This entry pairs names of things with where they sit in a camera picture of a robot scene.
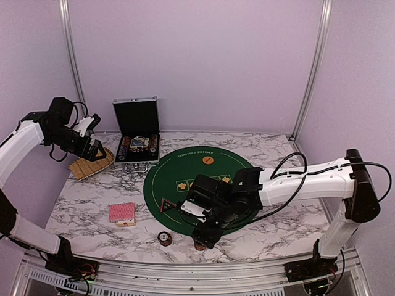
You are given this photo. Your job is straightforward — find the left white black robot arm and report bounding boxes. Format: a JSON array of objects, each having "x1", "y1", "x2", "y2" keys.
[{"x1": 1, "y1": 97, "x2": 107, "y2": 274}]

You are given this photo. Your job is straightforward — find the red purple chip row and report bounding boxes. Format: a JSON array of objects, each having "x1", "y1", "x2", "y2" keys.
[{"x1": 117, "y1": 136, "x2": 131, "y2": 161}]

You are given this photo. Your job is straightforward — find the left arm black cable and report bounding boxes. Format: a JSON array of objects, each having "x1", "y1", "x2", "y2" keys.
[{"x1": 49, "y1": 101, "x2": 87, "y2": 163}]

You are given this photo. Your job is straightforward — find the round green poker mat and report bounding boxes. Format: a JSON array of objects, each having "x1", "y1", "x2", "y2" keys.
[{"x1": 144, "y1": 146, "x2": 252, "y2": 236}]

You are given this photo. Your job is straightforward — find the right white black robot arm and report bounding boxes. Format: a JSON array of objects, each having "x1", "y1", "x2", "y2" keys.
[{"x1": 180, "y1": 149, "x2": 381, "y2": 276}]

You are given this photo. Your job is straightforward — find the right aluminium frame post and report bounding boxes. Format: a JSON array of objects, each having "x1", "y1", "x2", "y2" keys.
[{"x1": 291, "y1": 0, "x2": 333, "y2": 141}]

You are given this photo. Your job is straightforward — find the blue card deck in case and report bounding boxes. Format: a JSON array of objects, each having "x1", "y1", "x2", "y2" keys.
[{"x1": 130, "y1": 136, "x2": 149, "y2": 150}]

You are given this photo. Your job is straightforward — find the red poker chip stack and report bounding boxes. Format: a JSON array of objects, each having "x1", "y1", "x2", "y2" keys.
[{"x1": 194, "y1": 240, "x2": 206, "y2": 251}]

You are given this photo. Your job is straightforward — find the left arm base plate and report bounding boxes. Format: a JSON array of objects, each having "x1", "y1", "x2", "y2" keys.
[{"x1": 45, "y1": 258, "x2": 99, "y2": 281}]

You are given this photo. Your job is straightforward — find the left aluminium frame post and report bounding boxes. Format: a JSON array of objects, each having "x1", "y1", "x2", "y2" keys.
[{"x1": 59, "y1": 0, "x2": 88, "y2": 118}]

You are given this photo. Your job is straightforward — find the orange round blind button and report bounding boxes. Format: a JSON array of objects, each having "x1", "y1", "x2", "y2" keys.
[{"x1": 202, "y1": 156, "x2": 214, "y2": 165}]

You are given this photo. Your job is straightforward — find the dark red chip row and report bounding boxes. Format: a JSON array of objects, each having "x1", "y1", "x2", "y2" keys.
[{"x1": 149, "y1": 134, "x2": 159, "y2": 154}]

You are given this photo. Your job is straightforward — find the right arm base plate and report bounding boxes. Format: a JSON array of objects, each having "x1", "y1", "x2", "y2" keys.
[{"x1": 284, "y1": 259, "x2": 338, "y2": 282}]

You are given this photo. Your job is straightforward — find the black triangular all-in button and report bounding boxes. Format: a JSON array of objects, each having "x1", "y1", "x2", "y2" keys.
[{"x1": 160, "y1": 199, "x2": 177, "y2": 213}]

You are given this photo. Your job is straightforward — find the aluminium poker chip case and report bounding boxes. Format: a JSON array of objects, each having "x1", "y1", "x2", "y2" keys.
[{"x1": 112, "y1": 96, "x2": 160, "y2": 173}]

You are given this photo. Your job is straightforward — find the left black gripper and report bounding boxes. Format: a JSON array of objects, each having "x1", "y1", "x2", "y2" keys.
[{"x1": 46, "y1": 125, "x2": 106, "y2": 162}]

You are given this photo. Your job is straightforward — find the red playing card deck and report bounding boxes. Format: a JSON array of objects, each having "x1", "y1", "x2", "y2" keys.
[{"x1": 109, "y1": 202, "x2": 135, "y2": 223}]

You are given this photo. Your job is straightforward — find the aluminium frame post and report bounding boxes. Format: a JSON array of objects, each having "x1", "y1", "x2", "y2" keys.
[
  {"x1": 291, "y1": 0, "x2": 333, "y2": 141},
  {"x1": 59, "y1": 0, "x2": 88, "y2": 118}
]

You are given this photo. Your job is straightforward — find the playing card box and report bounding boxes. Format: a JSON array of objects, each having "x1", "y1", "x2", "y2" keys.
[{"x1": 116, "y1": 219, "x2": 136, "y2": 227}]

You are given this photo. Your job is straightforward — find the woven bamboo tray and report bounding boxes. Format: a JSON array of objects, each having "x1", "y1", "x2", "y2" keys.
[{"x1": 69, "y1": 147, "x2": 115, "y2": 181}]

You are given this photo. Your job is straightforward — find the dark brown poker chip stack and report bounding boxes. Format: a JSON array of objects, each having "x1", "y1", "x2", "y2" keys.
[{"x1": 157, "y1": 231, "x2": 172, "y2": 247}]

